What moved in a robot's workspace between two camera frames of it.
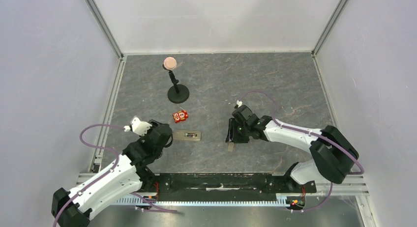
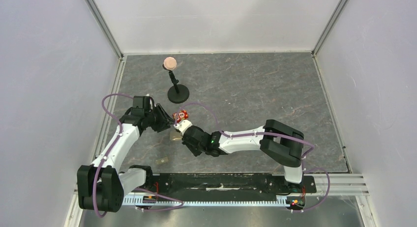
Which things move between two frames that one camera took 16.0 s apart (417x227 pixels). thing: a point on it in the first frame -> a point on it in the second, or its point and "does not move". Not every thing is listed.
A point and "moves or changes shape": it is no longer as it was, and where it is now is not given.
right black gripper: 236,132 -> 188,134
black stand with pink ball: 178,94 does not move
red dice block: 180,116 does not move
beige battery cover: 230,146 moves or changes shape
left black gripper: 154,124 -> 163,124
